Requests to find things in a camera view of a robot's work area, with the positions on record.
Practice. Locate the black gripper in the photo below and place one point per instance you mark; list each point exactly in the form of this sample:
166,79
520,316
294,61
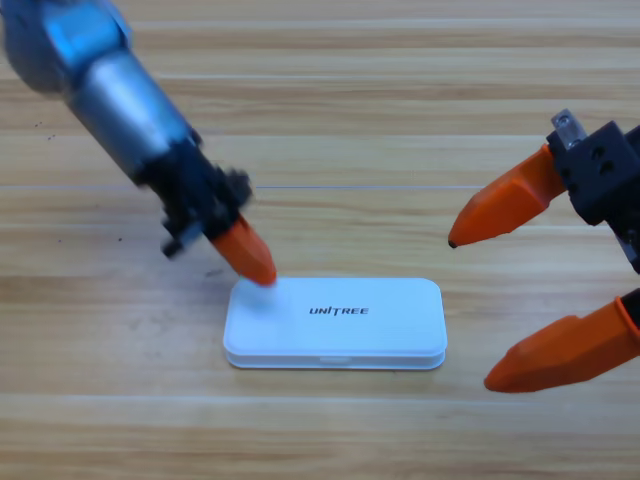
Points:
605,175
195,195

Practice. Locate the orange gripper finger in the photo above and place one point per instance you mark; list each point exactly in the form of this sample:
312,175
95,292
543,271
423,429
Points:
565,352

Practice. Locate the white Unitree pencil case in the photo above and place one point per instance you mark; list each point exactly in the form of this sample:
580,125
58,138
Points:
350,332

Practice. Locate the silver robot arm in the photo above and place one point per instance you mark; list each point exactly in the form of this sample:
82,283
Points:
110,95

